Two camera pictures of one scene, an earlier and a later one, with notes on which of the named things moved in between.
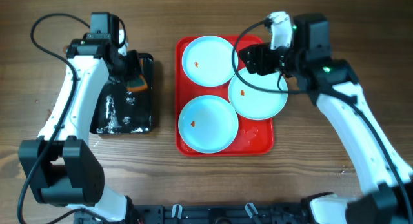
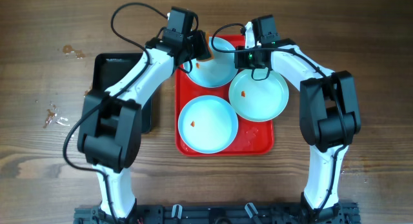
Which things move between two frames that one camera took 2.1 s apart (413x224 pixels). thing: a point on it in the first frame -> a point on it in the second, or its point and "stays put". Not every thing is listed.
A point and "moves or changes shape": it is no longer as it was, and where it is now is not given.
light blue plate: [253, 104] stays put
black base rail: [293, 213] stays put
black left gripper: [135, 57] -> [203, 46]
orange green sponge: [140, 83] moves or changes shape
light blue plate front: [208, 124] stays put
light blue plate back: [207, 61] stays put
